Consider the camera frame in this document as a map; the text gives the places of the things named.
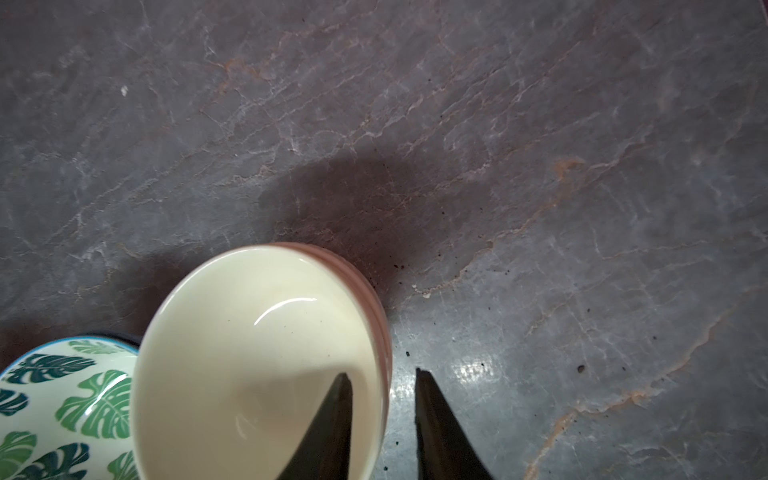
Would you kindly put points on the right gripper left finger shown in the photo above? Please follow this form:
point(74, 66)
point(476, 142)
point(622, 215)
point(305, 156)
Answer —
point(324, 451)

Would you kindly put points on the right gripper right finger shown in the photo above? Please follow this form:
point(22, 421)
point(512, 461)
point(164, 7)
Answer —
point(443, 451)

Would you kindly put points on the green leaf bowl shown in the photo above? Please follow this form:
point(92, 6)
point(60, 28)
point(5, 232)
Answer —
point(65, 410)

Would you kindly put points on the cream bowl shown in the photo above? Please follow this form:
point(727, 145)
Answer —
point(237, 360)

